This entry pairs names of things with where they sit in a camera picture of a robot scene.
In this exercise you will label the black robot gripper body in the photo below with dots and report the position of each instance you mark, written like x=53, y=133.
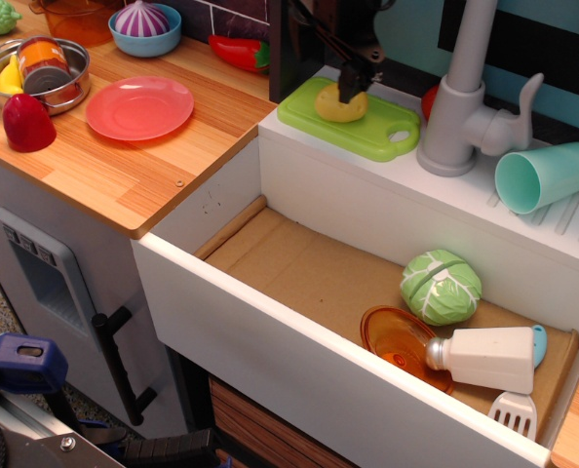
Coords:
x=345, y=26

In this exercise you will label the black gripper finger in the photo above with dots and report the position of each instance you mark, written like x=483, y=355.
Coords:
x=356, y=76

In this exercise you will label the yellow toy potato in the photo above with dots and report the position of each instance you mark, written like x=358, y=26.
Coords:
x=330, y=108

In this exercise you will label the green plastic cutting board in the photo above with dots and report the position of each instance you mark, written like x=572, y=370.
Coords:
x=385, y=132

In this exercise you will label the pink plastic plate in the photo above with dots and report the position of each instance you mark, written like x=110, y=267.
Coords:
x=139, y=108

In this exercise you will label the red toy behind faucet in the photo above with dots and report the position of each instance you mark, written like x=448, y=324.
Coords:
x=427, y=101

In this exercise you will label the red toy pepper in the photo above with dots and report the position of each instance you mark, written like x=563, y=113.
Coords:
x=247, y=54

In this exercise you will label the grey toy faucet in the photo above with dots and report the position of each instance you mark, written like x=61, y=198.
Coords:
x=459, y=122

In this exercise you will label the teal plastic cup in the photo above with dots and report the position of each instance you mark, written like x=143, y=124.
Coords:
x=528, y=180

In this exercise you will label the purple striped toy onion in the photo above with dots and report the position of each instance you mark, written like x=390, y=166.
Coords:
x=141, y=19

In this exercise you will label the blue plastic bowl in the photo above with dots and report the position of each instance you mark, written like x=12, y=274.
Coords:
x=150, y=47

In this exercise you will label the green toy cabbage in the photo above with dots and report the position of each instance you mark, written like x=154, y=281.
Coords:
x=440, y=288

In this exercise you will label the orange transparent bowl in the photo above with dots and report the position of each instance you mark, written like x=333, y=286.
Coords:
x=400, y=339

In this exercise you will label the orange transparent pot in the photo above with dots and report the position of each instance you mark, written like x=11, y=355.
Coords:
x=82, y=21

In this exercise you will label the silver metal pot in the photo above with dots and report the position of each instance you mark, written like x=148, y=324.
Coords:
x=65, y=97

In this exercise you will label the orange toy can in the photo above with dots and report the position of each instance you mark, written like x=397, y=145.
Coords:
x=43, y=66

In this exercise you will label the white salt shaker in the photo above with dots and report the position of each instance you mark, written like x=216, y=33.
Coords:
x=497, y=358

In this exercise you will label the light blue toy piece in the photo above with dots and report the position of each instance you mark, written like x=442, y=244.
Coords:
x=540, y=343

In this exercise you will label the yellow toy banana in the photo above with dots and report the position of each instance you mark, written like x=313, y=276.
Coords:
x=10, y=77

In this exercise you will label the grey oven control panel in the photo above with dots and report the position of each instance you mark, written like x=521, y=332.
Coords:
x=43, y=280

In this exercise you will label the white plastic spatula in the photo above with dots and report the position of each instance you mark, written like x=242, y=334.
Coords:
x=517, y=412

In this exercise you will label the blue clamp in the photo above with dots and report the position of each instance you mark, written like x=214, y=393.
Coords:
x=30, y=364

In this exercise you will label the black oven door handle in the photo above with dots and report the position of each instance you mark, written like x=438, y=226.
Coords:
x=105, y=328

